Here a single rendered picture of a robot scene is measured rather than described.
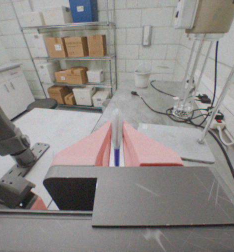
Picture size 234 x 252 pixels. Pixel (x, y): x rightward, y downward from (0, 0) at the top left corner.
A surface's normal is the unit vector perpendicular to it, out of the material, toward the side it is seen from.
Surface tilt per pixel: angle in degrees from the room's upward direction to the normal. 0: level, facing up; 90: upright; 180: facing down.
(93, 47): 89
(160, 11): 90
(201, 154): 0
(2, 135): 87
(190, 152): 0
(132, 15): 90
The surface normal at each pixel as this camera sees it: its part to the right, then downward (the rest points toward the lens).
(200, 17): -0.76, 0.40
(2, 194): 0.76, -0.12
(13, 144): 0.49, 0.46
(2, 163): -0.03, -0.80
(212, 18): -0.42, 0.55
